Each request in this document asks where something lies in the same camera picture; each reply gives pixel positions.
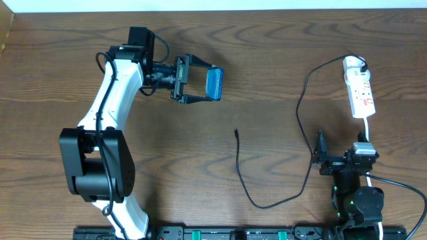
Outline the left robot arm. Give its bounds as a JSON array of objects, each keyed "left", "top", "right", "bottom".
[{"left": 59, "top": 27, "right": 224, "bottom": 239}]

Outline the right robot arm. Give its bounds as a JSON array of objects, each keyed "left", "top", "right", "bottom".
[{"left": 312, "top": 131, "right": 384, "bottom": 239}]

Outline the blue Galaxy smartphone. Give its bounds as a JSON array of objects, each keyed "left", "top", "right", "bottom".
[{"left": 205, "top": 67, "right": 224, "bottom": 101}]

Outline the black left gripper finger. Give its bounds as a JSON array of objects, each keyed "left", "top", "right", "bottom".
[
  {"left": 189, "top": 54, "right": 217, "bottom": 69},
  {"left": 181, "top": 94, "right": 213, "bottom": 105}
]

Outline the cardboard side panel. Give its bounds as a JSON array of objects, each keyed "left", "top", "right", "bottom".
[{"left": 0, "top": 0, "right": 15, "bottom": 55}]

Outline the white power strip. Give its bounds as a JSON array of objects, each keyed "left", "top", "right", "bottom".
[{"left": 343, "top": 56, "right": 376, "bottom": 119}]

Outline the white power strip cord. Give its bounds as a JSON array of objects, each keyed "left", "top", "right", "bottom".
[{"left": 362, "top": 116, "right": 384, "bottom": 240}]

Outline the black USB charging cable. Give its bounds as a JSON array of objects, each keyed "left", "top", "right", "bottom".
[{"left": 234, "top": 54, "right": 369, "bottom": 210}]

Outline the white wall charger adapter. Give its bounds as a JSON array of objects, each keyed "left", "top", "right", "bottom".
[{"left": 344, "top": 67, "right": 370, "bottom": 85}]

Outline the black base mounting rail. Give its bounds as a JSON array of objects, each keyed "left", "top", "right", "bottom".
[{"left": 71, "top": 225, "right": 407, "bottom": 240}]

